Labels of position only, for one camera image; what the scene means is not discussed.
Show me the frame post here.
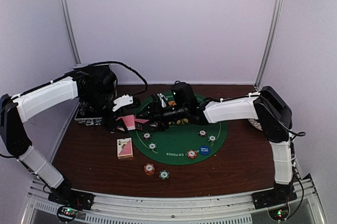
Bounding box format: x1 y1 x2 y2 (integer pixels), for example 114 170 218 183
254 0 284 90
60 0 81 65

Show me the orange chip bottom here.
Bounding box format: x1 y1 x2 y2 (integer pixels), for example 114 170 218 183
186 150 197 159

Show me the triangular all-in marker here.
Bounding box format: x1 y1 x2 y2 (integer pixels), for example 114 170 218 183
135 122 143 131

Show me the left frame post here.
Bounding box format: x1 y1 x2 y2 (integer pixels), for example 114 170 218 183
60 0 81 65

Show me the round green poker mat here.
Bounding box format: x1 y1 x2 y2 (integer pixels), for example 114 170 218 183
128 91 227 165

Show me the patterned ceramic plate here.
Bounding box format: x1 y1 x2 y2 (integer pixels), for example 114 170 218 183
248 119 263 131

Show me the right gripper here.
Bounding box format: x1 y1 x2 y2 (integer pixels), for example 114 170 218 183
136 101 188 131

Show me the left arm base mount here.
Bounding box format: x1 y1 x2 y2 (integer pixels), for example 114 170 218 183
48 190 95 210

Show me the red-backed card deck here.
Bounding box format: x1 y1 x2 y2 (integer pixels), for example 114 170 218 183
117 115 135 130

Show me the aluminium front rail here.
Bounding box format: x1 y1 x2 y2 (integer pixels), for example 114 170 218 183
21 173 329 224

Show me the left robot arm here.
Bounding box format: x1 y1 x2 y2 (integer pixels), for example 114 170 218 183
1 63 135 205

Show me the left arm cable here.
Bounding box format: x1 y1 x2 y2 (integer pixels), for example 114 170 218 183
89 60 148 95

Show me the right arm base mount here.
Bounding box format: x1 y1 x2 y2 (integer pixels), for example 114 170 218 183
252 189 297 210

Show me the aluminium poker case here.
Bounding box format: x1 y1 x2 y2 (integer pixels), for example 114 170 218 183
72 63 111 127

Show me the dealt card player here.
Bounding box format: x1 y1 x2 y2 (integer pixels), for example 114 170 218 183
135 119 149 124

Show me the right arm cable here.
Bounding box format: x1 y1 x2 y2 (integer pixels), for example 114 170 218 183
288 129 306 140

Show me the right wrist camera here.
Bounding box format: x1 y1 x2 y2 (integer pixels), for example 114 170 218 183
171 82 198 109

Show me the orange chip stack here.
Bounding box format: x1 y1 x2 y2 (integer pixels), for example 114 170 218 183
144 163 155 176

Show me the tan card box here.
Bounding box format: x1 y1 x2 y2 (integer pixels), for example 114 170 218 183
117 138 133 159

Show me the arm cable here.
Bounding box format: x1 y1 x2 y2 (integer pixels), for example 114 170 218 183
89 60 148 95
288 129 306 140

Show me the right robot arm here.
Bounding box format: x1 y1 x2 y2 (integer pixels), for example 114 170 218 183
136 82 294 204

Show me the right frame post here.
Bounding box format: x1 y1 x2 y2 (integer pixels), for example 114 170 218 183
254 0 284 90

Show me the green chip stack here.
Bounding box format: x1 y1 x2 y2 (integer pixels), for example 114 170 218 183
158 170 170 180

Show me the brown chip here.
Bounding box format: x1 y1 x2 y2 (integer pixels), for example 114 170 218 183
198 130 207 137
143 132 152 140

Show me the blue small blind button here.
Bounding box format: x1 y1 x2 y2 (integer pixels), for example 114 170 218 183
199 145 211 155

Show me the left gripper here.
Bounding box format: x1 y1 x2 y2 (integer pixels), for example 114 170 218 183
82 89 128 133

